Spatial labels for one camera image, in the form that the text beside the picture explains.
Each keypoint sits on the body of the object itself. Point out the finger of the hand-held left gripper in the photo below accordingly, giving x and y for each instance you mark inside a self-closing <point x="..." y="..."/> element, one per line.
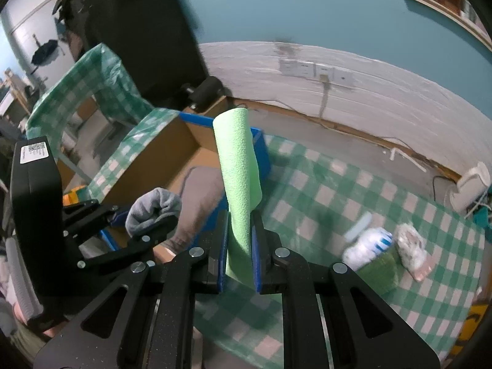
<point x="153" y="235"/>
<point x="117" y="218"/>

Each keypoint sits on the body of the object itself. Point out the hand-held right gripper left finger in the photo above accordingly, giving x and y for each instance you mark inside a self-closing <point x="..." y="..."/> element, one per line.
<point x="223" y="253"/>

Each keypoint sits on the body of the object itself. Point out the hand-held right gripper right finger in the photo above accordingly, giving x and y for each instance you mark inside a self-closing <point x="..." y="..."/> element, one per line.
<point x="256" y="255"/>

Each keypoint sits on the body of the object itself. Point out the grey sock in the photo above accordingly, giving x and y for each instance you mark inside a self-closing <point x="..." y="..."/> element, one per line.
<point x="152" y="205"/>

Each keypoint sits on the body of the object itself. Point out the blue-rimmed cardboard box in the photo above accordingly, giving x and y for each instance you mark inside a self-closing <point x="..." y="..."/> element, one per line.
<point x="169" y="142"/>

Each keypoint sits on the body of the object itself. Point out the light green cloth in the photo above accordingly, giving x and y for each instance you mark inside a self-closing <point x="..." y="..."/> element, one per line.
<point x="238" y="161"/>

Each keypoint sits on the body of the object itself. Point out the white plastic wrap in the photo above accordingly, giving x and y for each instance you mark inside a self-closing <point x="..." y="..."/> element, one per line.
<point x="369" y="246"/>

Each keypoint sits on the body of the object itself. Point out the green bubble wrap piece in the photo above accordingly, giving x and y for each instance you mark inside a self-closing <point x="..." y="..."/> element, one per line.
<point x="378" y="273"/>

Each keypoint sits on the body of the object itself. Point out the pinkish plastic bag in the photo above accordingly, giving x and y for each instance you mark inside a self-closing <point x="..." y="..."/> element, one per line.
<point x="413" y="251"/>

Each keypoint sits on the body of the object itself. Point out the person's left forearm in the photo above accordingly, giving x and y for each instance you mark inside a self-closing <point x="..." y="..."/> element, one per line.
<point x="23" y="276"/>

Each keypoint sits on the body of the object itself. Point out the yellow orange object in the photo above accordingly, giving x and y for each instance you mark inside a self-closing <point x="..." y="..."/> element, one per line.
<point x="75" y="195"/>

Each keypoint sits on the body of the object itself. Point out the grey-brown cloth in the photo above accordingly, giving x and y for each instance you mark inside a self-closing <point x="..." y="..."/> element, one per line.
<point x="200" y="207"/>

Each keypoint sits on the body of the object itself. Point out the green checked tablecloth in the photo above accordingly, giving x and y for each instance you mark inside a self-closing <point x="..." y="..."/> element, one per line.
<point x="326" y="184"/>

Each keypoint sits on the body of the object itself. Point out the black umbrella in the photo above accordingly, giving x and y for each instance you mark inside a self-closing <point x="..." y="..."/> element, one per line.
<point x="44" y="53"/>

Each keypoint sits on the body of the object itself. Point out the chair with checked plastic cover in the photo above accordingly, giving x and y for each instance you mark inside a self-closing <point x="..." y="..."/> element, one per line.
<point x="107" y="69"/>

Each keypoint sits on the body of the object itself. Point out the black cylinder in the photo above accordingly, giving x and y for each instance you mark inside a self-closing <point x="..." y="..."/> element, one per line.
<point x="203" y="90"/>

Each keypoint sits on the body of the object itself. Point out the white trunking piece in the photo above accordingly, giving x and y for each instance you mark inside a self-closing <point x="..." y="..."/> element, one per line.
<point x="407" y="157"/>

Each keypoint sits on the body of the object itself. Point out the black hanging jacket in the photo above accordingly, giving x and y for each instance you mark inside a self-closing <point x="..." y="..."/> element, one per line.
<point x="146" y="34"/>

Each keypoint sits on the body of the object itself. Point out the yellow black object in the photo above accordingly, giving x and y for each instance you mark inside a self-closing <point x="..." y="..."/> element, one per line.
<point x="467" y="326"/>

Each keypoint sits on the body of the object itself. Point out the white electric kettle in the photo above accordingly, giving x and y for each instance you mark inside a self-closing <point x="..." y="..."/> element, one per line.
<point x="471" y="188"/>

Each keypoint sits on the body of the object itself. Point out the teal basket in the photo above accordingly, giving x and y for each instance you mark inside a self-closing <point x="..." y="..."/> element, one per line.
<point x="484" y="213"/>

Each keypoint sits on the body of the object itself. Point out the white wall socket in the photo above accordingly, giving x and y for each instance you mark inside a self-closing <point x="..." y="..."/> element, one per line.
<point x="287" y="67"/>
<point x="304" y="69"/>
<point x="343" y="76"/>
<point x="324" y="70"/>

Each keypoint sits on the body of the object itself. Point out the wooden wall shelf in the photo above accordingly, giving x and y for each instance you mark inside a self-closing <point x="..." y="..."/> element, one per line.
<point x="442" y="7"/>

